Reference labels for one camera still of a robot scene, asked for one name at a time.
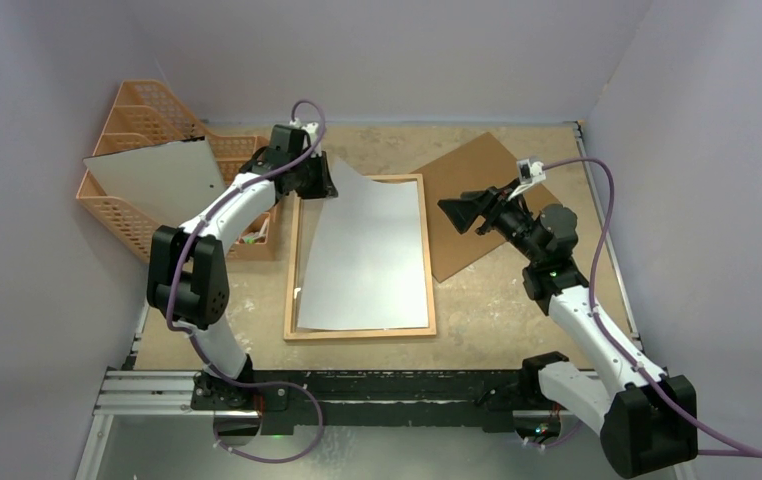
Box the wooden picture frame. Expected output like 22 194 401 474
283 174 437 342

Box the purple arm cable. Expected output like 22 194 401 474
165 99 328 392
539 157 762 463

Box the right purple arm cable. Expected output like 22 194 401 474
539 157 762 463

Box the orange plastic file organizer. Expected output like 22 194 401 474
76 79 269 262

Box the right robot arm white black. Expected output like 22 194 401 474
438 187 698 479

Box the white board in organizer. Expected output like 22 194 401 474
84 137 226 226

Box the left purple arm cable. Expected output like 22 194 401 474
165 99 328 392

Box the street scene photo print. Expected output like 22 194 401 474
295 161 436 337

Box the brown frame backing board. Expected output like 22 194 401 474
412 132 562 284

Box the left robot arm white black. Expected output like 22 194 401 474
146 120 338 409

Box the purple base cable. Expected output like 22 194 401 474
520 420 584 452
212 382 324 466

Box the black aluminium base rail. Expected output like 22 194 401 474
97 368 574 438

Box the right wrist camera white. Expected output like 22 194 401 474
507 156 546 200

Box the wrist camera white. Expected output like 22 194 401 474
289 119 325 158
507 156 546 200

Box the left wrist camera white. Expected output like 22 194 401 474
289 119 325 158

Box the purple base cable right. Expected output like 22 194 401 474
520 420 584 452

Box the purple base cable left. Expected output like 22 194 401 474
212 382 324 466

